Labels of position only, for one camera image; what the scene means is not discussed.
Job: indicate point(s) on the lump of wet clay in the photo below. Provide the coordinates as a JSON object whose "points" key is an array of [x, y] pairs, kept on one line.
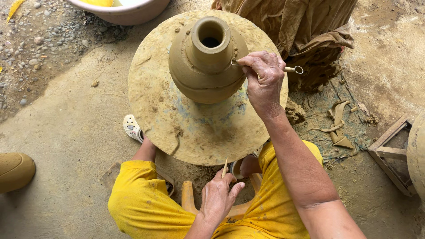
{"points": [[294, 113]]}

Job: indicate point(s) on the wooden stick tool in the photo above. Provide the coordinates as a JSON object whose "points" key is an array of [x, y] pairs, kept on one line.
{"points": [[224, 167]]}

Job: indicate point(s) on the brown clay vase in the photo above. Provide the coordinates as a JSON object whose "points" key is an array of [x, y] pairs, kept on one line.
{"points": [[207, 63]]}

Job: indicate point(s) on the yellow leaf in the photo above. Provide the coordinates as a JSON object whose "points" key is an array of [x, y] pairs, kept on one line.
{"points": [[14, 9]]}

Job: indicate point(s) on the clay-stained brown cloth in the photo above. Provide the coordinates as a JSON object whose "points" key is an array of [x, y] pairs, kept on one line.
{"points": [[298, 33]]}

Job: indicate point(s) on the person's yellow shorts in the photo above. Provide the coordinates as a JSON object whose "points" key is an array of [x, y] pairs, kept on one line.
{"points": [[159, 212]]}

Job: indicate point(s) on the pink plastic basin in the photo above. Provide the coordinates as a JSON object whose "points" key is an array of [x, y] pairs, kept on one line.
{"points": [[123, 11]]}

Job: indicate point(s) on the strips of trimmed clay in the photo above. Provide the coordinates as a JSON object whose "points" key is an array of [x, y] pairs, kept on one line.
{"points": [[338, 126]]}

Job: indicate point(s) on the person's left hand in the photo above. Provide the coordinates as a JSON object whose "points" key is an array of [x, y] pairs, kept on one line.
{"points": [[217, 198]]}

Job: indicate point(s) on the dirty green mat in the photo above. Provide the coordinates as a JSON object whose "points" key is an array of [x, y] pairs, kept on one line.
{"points": [[332, 109]]}

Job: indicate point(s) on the round clay-covered pottery wheel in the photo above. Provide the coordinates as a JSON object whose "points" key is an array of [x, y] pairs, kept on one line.
{"points": [[196, 129], [416, 156]]}

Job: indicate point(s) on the person's right hand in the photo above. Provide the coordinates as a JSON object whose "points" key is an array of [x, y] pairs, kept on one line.
{"points": [[265, 87]]}

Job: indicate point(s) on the tan clog shoe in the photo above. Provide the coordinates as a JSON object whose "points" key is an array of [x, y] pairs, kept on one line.
{"points": [[15, 172]]}

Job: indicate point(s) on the wooden frame stand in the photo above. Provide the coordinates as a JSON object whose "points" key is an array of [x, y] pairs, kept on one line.
{"points": [[391, 156]]}

